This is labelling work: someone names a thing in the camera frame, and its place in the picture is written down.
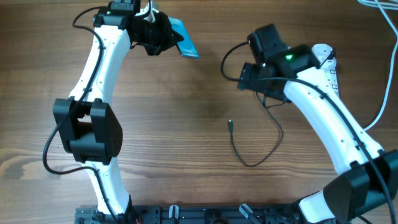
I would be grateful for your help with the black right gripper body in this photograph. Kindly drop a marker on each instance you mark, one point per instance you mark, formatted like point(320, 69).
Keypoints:
point(260, 86)

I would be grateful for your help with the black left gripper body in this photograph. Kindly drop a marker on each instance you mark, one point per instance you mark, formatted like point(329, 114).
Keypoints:
point(150, 34)

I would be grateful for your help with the blue screen smartphone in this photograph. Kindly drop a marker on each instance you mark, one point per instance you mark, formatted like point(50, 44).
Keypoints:
point(186, 46)

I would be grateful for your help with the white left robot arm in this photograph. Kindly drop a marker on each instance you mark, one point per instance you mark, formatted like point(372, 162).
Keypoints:
point(87, 126)

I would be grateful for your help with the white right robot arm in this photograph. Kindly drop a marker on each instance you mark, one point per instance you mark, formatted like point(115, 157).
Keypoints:
point(366, 173)

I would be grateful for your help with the white power strip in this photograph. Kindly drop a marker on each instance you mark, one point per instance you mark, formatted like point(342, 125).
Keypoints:
point(326, 56)

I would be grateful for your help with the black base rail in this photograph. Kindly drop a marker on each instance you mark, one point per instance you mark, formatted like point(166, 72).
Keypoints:
point(174, 214)

